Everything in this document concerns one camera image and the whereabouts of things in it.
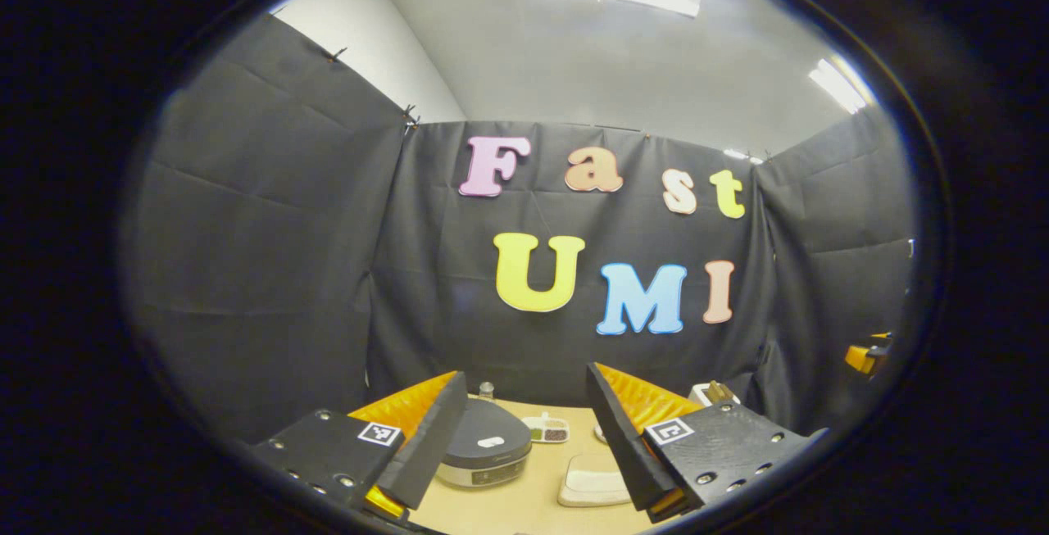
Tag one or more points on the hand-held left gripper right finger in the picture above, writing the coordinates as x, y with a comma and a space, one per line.
619, 437

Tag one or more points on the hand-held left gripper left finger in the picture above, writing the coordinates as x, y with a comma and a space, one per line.
434, 437

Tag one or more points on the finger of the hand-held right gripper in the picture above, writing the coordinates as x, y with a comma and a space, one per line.
860, 359

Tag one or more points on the clear dish of white rice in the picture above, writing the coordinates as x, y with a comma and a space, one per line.
590, 482

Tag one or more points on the grey and cream rice cooker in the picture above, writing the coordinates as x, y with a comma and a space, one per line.
492, 428

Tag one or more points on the white chopstick holder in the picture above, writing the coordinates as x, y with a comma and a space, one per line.
698, 394

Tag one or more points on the small glass bottle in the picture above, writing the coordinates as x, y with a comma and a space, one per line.
487, 392

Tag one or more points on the white divided dish of beans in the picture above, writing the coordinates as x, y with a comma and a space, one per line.
545, 434

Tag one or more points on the black backdrop cloth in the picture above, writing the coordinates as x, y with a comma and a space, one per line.
262, 232

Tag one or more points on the small ceiling light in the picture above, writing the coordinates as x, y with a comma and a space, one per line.
836, 84

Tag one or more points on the black binder clip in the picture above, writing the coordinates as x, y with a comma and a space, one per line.
337, 53
410, 119

